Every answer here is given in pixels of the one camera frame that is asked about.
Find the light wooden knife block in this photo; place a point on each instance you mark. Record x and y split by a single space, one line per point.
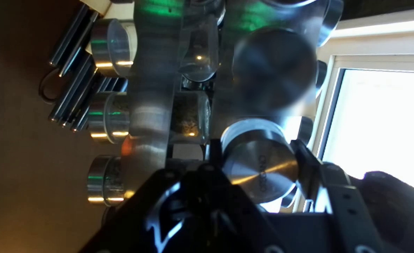
96 5

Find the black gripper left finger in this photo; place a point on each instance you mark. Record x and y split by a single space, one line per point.
201 205

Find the steel revolving spice rack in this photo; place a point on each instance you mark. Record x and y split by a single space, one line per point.
152 93

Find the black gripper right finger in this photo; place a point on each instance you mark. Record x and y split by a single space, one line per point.
356 211

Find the white framed window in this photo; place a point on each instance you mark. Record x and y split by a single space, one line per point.
384 116

